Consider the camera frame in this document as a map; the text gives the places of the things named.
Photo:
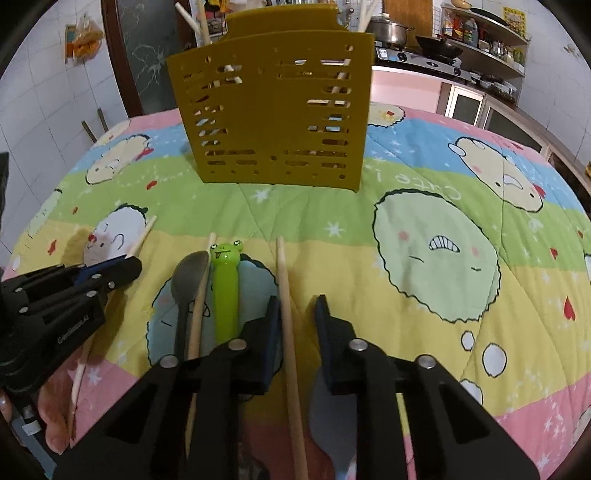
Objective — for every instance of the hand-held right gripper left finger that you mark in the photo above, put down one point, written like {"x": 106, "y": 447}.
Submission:
{"x": 274, "y": 332}

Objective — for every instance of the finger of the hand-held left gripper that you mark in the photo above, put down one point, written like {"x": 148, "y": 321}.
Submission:
{"x": 104, "y": 266}
{"x": 122, "y": 274}

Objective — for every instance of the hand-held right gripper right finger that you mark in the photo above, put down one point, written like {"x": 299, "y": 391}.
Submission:
{"x": 322, "y": 346}

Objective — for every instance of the wooden chopstick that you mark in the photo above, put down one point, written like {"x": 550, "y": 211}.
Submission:
{"x": 199, "y": 314}
{"x": 364, "y": 16}
{"x": 204, "y": 21}
{"x": 288, "y": 332}
{"x": 145, "y": 233}
{"x": 189, "y": 23}

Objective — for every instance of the green frog spoon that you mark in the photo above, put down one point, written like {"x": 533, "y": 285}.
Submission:
{"x": 226, "y": 300}

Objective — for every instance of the grey spoon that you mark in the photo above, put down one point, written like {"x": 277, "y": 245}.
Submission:
{"x": 187, "y": 281}

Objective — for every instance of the yellow slotted utensil holder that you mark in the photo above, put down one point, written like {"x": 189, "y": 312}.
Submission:
{"x": 277, "y": 115}

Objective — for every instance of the person's left hand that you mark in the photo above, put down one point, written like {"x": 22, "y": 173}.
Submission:
{"x": 4, "y": 406}

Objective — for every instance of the cartoon printed striped blanket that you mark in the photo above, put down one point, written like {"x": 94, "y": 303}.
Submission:
{"x": 415, "y": 323}

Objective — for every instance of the dark wooden glass door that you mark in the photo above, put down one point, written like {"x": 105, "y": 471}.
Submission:
{"x": 138, "y": 46}

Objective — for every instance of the plastic bag with yellow contents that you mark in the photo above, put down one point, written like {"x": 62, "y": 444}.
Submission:
{"x": 85, "y": 37}

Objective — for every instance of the kitchen counter cabinet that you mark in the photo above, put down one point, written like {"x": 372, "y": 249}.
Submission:
{"x": 485, "y": 110}

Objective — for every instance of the steel gas stove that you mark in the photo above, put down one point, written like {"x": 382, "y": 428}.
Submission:
{"x": 415, "y": 60}

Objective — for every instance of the black wok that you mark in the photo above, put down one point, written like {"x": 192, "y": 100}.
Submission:
{"x": 438, "y": 46}

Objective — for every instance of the steel pot with lid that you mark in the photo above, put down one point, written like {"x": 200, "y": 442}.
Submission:
{"x": 390, "y": 30}

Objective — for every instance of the steel corner shelf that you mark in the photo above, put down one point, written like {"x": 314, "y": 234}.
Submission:
{"x": 489, "y": 57}

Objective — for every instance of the rectangular wooden cutting board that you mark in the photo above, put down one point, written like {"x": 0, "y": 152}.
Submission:
{"x": 408, "y": 14}

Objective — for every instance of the row of condiment bottles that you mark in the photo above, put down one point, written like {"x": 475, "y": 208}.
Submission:
{"x": 468, "y": 32}

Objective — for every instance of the wooden sticks against wall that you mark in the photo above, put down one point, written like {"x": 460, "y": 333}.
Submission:
{"x": 94, "y": 127}

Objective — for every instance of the yellow wall poster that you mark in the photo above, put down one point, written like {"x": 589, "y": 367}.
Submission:
{"x": 514, "y": 19}

